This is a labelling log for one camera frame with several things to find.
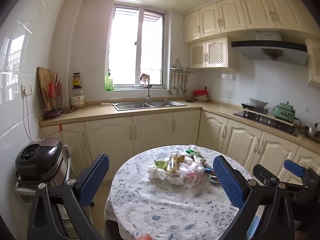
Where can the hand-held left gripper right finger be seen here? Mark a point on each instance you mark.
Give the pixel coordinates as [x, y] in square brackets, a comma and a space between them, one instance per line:
[228, 183]

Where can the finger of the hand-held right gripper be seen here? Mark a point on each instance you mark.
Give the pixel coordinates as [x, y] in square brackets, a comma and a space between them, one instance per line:
[265, 173]
[293, 167]

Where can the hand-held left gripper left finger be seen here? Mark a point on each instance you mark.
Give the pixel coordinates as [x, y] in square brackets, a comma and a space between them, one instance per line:
[93, 180]

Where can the dark blue wrappers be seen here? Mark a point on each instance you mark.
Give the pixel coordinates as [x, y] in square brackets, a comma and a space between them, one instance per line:
[210, 170]

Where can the clear plastic bag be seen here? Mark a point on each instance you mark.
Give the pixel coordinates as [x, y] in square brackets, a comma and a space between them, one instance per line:
[191, 174]

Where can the small green wrappers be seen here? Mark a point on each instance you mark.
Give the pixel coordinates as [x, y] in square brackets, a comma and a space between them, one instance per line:
[193, 152]

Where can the yellow snack wrapper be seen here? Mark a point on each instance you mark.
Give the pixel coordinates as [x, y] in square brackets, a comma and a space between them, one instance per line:
[175, 163]

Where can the pile of tissues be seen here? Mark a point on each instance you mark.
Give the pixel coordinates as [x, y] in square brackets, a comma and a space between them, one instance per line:
[156, 173]

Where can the yellow-green snack packet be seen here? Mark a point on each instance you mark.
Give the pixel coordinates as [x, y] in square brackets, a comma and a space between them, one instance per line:
[161, 164]

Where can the steel pot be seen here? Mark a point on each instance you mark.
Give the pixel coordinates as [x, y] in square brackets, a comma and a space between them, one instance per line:
[312, 133]

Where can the cream stove base cabinet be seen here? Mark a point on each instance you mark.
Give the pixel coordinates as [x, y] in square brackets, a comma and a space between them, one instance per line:
[240, 140]

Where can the cream sink base cabinet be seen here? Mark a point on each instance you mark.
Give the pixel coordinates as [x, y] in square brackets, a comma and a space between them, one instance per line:
[112, 135]

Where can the black gas stove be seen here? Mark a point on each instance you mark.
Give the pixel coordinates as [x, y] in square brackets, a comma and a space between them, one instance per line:
[265, 124]

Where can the green electric pot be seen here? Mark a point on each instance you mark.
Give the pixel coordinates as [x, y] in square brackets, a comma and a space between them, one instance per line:
[283, 111]

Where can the black rice cooker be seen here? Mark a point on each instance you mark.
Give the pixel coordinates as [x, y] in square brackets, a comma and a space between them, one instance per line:
[40, 160]

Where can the grey wok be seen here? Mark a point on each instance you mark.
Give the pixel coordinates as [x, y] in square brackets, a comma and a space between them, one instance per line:
[258, 102]

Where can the metal rack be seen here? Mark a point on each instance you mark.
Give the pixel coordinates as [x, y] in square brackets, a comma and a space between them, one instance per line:
[22, 188]

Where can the white scrubbing brush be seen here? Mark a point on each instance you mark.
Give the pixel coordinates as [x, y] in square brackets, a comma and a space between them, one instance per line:
[108, 103]

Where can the large clear jar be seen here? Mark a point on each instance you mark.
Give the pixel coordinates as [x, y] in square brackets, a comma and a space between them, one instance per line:
[77, 98]

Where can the stainless steel sink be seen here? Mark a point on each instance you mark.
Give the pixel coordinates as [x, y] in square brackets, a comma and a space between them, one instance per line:
[132, 105]

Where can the white bowl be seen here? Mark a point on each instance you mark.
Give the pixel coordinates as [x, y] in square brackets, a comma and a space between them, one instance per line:
[201, 98]

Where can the red container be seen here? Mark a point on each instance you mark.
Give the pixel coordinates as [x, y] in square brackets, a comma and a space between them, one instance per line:
[200, 93]

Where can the red chopstick holder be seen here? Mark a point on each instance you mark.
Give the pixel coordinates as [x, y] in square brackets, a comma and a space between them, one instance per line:
[53, 91]

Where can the green bottle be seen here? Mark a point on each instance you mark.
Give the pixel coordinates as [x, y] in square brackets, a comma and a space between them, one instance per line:
[109, 83]

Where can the dark sauce bottle yellow label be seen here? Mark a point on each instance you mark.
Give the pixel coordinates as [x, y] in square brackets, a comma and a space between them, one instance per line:
[76, 81]

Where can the steel faucet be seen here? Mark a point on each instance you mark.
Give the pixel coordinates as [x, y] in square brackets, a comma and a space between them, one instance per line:
[149, 93]

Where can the wooden cutting board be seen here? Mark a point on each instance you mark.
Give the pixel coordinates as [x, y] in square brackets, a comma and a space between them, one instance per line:
[43, 85]

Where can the row of hanging steel utensils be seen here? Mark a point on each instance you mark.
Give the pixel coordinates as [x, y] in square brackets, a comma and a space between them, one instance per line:
[176, 85]

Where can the grey range hood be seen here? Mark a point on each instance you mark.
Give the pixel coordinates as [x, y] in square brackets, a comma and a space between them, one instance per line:
[270, 47]

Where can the steel utensil rack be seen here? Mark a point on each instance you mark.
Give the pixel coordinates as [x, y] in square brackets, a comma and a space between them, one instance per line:
[182, 70]

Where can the cream lattice door cabinet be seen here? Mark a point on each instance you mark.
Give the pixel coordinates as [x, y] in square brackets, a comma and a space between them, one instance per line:
[215, 52]

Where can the sliding window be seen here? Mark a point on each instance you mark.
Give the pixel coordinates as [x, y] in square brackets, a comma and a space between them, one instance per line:
[125, 50]

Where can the white wall socket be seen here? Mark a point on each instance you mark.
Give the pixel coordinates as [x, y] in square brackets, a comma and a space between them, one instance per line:
[228, 77]
[27, 90]

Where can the cream wall cabinet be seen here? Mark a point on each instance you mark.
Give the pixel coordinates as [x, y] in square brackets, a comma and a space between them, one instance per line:
[230, 17]
[313, 62]

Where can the cream upper wall cabinet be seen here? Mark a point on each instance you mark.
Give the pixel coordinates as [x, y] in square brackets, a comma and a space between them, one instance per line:
[230, 17]

